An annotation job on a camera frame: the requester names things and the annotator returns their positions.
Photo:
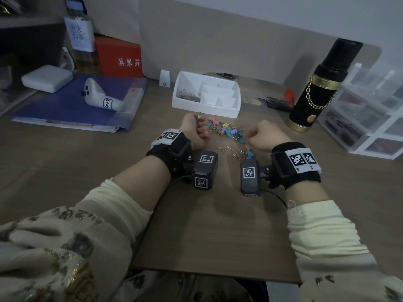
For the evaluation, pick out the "person's right hand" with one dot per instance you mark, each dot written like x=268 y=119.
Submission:
x=267 y=135

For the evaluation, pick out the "person's left hand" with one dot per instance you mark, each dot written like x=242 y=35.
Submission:
x=195 y=135

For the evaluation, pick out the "white compartment organizer tray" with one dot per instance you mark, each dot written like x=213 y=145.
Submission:
x=189 y=106

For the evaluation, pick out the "group of coloured binder clips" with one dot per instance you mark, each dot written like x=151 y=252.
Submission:
x=225 y=130

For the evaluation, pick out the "pile of silver paper clips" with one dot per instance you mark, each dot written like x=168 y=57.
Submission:
x=231 y=150

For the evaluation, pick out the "small heap of paper clips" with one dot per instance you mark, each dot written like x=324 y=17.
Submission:
x=188 y=95

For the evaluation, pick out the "person's left forearm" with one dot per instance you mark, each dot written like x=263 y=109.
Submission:
x=94 y=235

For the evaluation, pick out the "person's right forearm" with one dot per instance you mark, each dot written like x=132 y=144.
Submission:
x=330 y=245

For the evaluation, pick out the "black screwdriver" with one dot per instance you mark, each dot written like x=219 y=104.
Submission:
x=278 y=104

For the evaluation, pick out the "flat gold strip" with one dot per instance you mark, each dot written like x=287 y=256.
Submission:
x=252 y=101

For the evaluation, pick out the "small red object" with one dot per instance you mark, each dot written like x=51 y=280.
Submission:
x=289 y=94

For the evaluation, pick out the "small white stand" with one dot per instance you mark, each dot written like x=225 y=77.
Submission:
x=164 y=79

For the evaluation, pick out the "clear plastic case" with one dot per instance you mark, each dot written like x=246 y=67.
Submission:
x=365 y=116

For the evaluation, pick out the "beige desk divider panel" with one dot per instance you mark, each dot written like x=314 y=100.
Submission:
x=245 y=37

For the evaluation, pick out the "white handheld controller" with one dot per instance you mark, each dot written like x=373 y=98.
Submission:
x=94 y=92

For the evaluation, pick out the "orange ribbed box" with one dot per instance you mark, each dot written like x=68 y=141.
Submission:
x=118 y=56

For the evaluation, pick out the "blue document folder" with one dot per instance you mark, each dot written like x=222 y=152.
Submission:
x=59 y=106

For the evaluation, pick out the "tea bottle with blue cap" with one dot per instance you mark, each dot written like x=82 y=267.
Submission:
x=82 y=37

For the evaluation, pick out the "white flat adapter box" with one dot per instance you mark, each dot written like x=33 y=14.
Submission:
x=47 y=78

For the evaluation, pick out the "grey shelf unit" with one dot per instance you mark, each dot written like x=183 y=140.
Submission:
x=31 y=31

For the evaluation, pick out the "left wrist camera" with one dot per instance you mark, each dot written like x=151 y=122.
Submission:
x=206 y=171

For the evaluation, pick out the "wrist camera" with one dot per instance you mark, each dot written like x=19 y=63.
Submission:
x=206 y=171
x=250 y=177

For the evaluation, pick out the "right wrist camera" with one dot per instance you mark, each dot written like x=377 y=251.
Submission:
x=250 y=177

